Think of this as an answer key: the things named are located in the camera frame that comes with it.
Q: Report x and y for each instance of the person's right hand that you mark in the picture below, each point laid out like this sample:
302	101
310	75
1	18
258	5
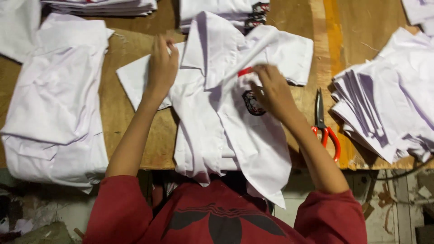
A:
276	95

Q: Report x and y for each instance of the person's left hand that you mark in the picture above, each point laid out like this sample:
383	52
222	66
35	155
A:
162	71

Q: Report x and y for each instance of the person's right fingers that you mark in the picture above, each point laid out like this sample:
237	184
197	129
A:
261	73

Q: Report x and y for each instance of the person's left fingers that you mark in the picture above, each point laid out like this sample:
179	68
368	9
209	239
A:
166	42

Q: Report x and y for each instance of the white strip with red mark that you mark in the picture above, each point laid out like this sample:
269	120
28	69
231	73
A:
252	56

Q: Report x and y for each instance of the white shirt with black badge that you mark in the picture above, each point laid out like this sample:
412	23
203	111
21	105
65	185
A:
217	111

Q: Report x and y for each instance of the stack of folded badge shirts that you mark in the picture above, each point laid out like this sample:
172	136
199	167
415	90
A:
217	8

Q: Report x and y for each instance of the flat stack of folded shirts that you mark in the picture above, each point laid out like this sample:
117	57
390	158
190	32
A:
101	6

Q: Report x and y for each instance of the large pile of white shirts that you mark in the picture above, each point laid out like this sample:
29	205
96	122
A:
57	101

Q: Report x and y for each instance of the fanned stack of cloth pieces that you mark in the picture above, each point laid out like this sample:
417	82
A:
390	95

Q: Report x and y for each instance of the white cloth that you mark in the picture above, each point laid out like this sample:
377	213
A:
17	27
420	13

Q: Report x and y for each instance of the person's red sweater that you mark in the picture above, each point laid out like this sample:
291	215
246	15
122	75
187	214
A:
220	220

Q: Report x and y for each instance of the heap of cloth scraps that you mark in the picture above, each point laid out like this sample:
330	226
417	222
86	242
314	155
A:
30	217

